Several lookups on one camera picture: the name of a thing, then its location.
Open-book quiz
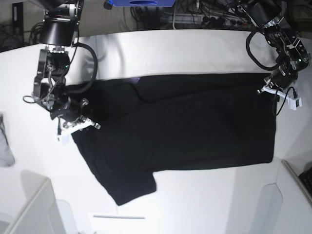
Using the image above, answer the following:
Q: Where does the white power strip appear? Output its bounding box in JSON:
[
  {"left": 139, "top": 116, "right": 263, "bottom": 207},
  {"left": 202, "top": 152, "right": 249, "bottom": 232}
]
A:
[{"left": 160, "top": 14, "right": 247, "bottom": 28}]

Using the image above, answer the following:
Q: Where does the white bin lower left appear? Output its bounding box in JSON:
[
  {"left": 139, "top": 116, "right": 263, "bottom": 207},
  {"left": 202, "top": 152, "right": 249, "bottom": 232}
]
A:
[{"left": 4, "top": 177, "right": 66, "bottom": 234}]

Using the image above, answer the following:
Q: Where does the coiled black cable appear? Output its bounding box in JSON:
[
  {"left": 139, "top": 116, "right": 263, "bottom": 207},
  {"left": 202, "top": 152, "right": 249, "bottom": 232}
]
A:
[{"left": 28, "top": 22, "right": 47, "bottom": 45}]

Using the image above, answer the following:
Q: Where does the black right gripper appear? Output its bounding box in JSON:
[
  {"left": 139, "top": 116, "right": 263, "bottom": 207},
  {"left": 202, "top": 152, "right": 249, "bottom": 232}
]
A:
[{"left": 50, "top": 96, "right": 101, "bottom": 129}]

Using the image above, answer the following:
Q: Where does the white bin lower right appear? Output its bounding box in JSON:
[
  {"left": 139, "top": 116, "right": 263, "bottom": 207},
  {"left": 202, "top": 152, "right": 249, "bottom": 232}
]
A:
[{"left": 251, "top": 160, "right": 312, "bottom": 234}]

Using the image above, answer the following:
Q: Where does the white bin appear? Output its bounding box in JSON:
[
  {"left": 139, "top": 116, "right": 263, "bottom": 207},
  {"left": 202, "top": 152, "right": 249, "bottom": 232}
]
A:
[
  {"left": 251, "top": 160, "right": 312, "bottom": 234},
  {"left": 4, "top": 177, "right": 66, "bottom": 234}
]

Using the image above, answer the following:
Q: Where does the blue box at top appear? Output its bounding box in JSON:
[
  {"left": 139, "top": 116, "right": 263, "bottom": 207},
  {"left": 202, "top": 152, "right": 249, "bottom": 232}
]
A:
[{"left": 108, "top": 0, "right": 176, "bottom": 7}]

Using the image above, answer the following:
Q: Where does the grey cloth at left edge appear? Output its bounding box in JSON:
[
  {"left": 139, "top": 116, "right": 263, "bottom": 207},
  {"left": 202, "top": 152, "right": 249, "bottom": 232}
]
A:
[{"left": 0, "top": 114, "right": 15, "bottom": 168}]

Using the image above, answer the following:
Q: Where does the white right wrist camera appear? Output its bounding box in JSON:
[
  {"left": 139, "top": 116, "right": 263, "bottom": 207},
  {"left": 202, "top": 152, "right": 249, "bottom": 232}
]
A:
[{"left": 57, "top": 122, "right": 87, "bottom": 145}]

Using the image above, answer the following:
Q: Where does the black keyboard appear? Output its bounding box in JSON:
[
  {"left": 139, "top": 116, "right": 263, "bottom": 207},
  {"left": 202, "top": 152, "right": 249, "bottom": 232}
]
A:
[{"left": 299, "top": 169, "right": 312, "bottom": 194}]

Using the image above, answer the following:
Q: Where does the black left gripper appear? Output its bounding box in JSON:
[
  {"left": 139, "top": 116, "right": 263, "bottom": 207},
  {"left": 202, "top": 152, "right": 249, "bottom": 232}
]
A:
[{"left": 264, "top": 65, "right": 298, "bottom": 90}]

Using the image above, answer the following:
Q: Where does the black T-shirt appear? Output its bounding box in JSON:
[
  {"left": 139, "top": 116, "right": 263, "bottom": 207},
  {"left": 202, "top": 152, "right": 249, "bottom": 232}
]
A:
[{"left": 71, "top": 73, "right": 276, "bottom": 206}]

